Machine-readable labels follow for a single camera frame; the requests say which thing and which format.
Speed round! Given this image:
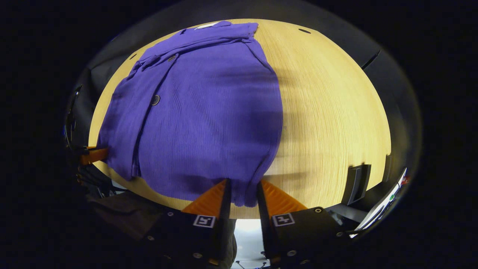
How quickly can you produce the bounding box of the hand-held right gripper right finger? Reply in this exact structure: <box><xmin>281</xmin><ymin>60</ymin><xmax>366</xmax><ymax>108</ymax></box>
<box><xmin>256</xmin><ymin>179</ymin><xmax>350</xmax><ymax>268</ymax></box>

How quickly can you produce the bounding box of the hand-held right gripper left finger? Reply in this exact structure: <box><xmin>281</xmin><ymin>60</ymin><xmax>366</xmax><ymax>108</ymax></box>
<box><xmin>144</xmin><ymin>179</ymin><xmax>232</xmax><ymax>269</ymax></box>

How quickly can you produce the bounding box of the purple button shirt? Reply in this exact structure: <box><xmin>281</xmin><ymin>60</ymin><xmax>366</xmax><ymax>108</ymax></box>
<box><xmin>96</xmin><ymin>21</ymin><xmax>283</xmax><ymax>208</ymax></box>

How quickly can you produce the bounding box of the black stand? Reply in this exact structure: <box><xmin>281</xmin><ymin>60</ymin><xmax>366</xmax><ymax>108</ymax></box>
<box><xmin>342</xmin><ymin>164</ymin><xmax>372</xmax><ymax>206</ymax></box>

